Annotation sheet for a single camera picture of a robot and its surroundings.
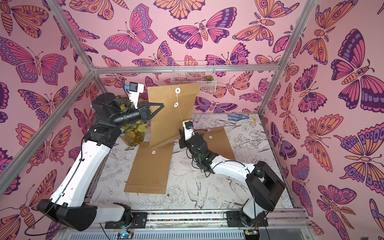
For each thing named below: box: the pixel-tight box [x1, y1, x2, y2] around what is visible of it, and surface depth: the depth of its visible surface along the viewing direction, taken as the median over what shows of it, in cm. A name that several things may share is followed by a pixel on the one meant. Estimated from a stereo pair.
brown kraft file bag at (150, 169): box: [124, 141, 174, 195], surface depth 90 cm
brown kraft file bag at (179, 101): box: [147, 82, 201, 155], surface depth 61 cm
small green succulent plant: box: [203, 75, 214, 81], surface depth 94 cm
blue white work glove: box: [227, 112, 257, 123], surface depth 119 cm
